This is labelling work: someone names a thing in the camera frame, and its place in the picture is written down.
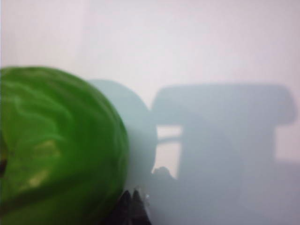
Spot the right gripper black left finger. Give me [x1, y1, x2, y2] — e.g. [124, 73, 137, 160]
[114, 190, 134, 225]

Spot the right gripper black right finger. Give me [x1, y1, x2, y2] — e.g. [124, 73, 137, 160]
[132, 189, 152, 225]

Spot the green toy apple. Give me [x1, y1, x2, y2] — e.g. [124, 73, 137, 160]
[0, 66, 130, 225]

